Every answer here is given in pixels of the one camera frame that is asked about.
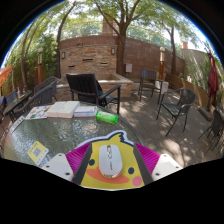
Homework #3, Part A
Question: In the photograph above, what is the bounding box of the green plastic packet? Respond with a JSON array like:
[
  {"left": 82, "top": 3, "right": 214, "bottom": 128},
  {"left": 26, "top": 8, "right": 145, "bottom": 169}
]
[{"left": 95, "top": 110, "right": 119, "bottom": 125}]

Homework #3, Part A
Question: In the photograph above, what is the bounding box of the black metal mesh chair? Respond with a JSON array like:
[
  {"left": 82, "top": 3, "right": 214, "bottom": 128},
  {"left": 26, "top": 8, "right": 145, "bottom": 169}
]
[
  {"left": 198, "top": 107, "right": 224, "bottom": 152},
  {"left": 156, "top": 87, "right": 198, "bottom": 138}
]

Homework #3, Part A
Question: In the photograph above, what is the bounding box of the white computer mouse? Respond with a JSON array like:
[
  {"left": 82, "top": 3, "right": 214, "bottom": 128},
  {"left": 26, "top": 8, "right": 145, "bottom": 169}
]
[{"left": 98, "top": 144, "right": 124, "bottom": 179}]

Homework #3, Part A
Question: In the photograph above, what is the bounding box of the colourful printed brochure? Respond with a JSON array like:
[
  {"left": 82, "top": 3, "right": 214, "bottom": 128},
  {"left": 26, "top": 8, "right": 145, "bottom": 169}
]
[{"left": 24, "top": 104, "right": 52, "bottom": 121}]

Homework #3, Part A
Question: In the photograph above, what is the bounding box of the brown lamp post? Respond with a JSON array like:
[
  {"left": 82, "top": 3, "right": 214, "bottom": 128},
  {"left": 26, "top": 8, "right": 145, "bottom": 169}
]
[
  {"left": 158, "top": 46, "right": 166, "bottom": 82},
  {"left": 36, "top": 47, "right": 45, "bottom": 85}
]

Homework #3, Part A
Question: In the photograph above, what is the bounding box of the grey wall box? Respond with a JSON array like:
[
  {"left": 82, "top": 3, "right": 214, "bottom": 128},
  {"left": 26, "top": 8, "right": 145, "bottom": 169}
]
[{"left": 124, "top": 62, "right": 134, "bottom": 74}]

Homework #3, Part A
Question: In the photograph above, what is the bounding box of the closed red parasol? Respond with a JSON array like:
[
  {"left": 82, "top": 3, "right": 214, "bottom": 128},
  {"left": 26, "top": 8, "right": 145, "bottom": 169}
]
[{"left": 206, "top": 51, "right": 220, "bottom": 112}]

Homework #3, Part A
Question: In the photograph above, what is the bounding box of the dark slatted chair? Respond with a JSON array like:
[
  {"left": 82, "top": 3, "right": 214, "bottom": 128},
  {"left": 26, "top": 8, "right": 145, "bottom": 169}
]
[
  {"left": 4, "top": 90, "right": 20, "bottom": 105},
  {"left": 137, "top": 68, "right": 158, "bottom": 102}
]

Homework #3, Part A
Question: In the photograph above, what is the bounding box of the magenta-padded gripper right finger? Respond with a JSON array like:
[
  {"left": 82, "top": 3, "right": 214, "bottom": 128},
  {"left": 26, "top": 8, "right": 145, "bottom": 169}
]
[{"left": 133, "top": 142, "right": 184, "bottom": 185}]

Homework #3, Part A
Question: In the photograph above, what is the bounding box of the small white side table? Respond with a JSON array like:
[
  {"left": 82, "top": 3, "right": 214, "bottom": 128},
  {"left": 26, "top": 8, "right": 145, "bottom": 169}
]
[{"left": 156, "top": 79, "right": 170, "bottom": 95}]

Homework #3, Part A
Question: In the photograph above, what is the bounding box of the white printed strip card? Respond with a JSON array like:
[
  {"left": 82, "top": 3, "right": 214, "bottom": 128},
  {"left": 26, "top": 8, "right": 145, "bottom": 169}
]
[{"left": 9, "top": 114, "right": 26, "bottom": 133}]

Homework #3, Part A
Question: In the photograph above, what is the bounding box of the white booklet stack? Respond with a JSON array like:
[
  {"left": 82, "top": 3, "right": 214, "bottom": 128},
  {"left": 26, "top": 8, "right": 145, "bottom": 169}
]
[{"left": 73, "top": 105, "right": 98, "bottom": 118}]

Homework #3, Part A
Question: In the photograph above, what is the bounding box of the yellow square card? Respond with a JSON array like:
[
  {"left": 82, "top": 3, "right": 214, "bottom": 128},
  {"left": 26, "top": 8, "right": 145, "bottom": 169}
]
[{"left": 26, "top": 140, "right": 50, "bottom": 166}]

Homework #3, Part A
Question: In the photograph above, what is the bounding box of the black wooden armchair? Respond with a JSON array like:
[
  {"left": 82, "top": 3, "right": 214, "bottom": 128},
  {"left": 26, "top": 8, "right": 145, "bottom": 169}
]
[{"left": 65, "top": 72, "right": 122, "bottom": 115}]

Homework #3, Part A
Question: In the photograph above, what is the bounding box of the stone fountain basin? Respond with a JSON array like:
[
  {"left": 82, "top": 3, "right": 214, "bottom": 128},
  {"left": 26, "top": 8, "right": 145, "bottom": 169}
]
[{"left": 55, "top": 72, "right": 135, "bottom": 102}]

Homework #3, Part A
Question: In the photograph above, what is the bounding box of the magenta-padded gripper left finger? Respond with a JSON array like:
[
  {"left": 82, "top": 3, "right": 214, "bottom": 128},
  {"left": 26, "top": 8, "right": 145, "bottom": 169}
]
[{"left": 41, "top": 143, "right": 94, "bottom": 186}]

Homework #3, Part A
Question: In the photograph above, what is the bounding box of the dark wicker chair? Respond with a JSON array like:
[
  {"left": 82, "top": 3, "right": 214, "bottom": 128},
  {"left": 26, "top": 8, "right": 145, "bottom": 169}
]
[
  {"left": 12, "top": 82, "right": 57, "bottom": 118},
  {"left": 32, "top": 75, "right": 59, "bottom": 101}
]

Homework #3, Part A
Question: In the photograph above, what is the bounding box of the orange parasol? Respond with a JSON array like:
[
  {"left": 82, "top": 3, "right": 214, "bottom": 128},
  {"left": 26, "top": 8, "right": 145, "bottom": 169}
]
[{"left": 0, "top": 65, "right": 15, "bottom": 88}]

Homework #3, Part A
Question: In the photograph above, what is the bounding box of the yellow duck mouse pad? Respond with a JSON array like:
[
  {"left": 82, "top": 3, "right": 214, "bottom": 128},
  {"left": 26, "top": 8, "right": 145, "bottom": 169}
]
[{"left": 73, "top": 129, "right": 148, "bottom": 191}]

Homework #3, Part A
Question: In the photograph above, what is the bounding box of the tall tree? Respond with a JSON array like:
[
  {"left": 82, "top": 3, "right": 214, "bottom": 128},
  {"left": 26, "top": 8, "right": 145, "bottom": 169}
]
[{"left": 93, "top": 0, "right": 148, "bottom": 77}]

